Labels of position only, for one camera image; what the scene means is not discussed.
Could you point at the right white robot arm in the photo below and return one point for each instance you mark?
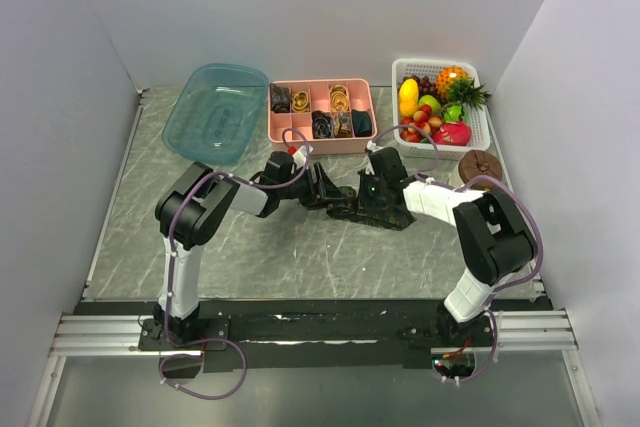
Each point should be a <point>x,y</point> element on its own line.
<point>496,234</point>

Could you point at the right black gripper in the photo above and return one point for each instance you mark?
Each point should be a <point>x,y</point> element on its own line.
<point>363,202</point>

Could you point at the dark purple rolled tie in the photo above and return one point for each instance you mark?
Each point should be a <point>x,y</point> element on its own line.
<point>321,125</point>

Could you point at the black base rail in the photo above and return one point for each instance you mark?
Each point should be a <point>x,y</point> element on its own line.
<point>230,334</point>

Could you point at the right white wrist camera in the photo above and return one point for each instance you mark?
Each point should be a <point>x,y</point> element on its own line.
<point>370,149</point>

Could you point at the dark patterned necktie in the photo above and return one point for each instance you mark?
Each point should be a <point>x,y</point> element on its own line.
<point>378,207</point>

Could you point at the yellow mango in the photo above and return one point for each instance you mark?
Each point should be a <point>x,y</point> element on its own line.
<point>408,96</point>

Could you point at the orange pineapple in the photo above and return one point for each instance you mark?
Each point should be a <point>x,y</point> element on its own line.
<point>456,86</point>

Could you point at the white plastic fruit basket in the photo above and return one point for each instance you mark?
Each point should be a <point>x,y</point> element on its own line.
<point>443,105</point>

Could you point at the pink compartment organizer box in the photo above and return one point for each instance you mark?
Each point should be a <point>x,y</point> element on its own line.
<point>292,129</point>

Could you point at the green leafy vegetable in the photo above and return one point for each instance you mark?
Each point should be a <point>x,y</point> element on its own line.
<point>454,112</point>

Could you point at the aluminium frame rail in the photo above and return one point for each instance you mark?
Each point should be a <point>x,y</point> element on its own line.
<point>96,336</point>

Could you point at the pink dragon fruit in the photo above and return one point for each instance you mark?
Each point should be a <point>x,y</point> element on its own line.
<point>453,134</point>

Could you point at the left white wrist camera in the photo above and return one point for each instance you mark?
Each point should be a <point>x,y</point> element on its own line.
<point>300,155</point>

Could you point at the green apple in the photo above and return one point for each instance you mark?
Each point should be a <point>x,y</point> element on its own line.
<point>432,102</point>

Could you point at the yellow patterned rolled tie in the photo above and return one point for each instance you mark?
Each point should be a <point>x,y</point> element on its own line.
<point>339,98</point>

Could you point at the red cherry bunch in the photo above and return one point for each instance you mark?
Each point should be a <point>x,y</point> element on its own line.
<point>424,119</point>

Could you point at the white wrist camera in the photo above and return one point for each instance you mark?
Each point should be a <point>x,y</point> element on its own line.
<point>370,149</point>
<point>300,155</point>

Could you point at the dark brown rolled tie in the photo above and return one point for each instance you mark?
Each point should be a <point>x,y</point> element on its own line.
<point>280,97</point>

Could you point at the orange blue rolled tie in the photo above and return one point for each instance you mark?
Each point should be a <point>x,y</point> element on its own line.
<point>342,124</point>

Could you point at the gold rolled tie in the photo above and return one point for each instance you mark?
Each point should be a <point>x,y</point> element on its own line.
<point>300,102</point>

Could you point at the teal transparent plastic bin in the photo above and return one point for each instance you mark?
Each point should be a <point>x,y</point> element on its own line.
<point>216,113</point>

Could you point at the dark purple grapes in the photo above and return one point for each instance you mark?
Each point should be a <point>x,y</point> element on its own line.
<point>425,85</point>

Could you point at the black rolled tie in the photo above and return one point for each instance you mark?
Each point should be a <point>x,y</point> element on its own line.
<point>362,124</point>

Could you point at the brown lidded white jar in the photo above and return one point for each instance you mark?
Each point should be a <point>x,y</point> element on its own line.
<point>476,163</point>

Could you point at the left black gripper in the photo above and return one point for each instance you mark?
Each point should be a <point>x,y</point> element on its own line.
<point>322,194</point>

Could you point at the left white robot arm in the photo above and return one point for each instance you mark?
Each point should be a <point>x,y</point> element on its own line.
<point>192,210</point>

